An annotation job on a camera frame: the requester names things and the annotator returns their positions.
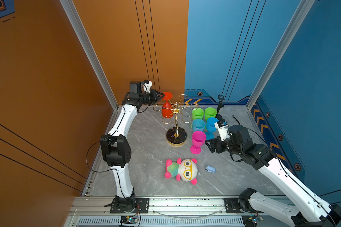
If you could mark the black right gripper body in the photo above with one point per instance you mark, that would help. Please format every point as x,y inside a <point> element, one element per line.
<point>220,145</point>

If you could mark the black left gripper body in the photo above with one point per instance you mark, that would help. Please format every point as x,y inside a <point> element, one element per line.
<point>152,98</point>

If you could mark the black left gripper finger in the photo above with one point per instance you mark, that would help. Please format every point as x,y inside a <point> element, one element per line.
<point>158,100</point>
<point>157,93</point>

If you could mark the red wine glass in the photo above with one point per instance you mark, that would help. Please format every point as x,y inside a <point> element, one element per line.
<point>166,108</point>

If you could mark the blue wine glass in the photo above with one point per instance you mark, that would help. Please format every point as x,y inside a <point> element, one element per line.
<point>198,125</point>
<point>210,127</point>

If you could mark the magenta wine glass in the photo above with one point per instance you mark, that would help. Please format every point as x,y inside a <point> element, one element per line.
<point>198,139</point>

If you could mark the blue wine glass front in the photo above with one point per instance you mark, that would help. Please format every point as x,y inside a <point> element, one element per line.
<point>198,125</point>

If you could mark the green wine glass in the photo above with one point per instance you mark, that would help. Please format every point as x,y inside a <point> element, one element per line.
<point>209,113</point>
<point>197,113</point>

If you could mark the green wine glass front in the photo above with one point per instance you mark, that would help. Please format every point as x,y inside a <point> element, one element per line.
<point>197,113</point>

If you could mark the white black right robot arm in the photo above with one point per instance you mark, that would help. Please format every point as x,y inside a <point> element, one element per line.
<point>307,210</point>

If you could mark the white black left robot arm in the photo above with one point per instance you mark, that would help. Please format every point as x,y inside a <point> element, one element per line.
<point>115,148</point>

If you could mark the gold wine glass rack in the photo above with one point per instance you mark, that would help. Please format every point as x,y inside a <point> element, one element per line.
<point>176,136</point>

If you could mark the small light blue stapler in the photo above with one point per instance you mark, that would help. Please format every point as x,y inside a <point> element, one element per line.
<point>210,169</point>

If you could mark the black round-base stand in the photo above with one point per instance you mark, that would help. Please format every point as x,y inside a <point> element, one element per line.
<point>220,105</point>

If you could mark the colourful plush toy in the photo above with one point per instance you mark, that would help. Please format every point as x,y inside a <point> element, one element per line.
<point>185,170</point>

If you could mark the circuit board right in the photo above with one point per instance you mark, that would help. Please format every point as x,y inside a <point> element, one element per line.
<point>251,221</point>

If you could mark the green circuit board left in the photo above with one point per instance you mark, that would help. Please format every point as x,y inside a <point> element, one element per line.
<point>128,221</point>

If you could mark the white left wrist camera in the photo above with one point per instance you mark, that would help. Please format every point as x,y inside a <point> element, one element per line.
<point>147,86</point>

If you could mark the aluminium front rail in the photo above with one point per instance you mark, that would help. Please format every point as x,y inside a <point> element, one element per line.
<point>169,211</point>

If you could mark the aluminium corner post left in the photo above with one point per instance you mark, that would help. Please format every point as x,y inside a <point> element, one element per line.
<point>77,24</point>

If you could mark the aluminium corner post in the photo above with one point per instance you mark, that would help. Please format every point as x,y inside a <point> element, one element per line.
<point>287,37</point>
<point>77,24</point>

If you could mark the aluminium corner post right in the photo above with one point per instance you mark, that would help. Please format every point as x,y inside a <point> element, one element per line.
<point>287,37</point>

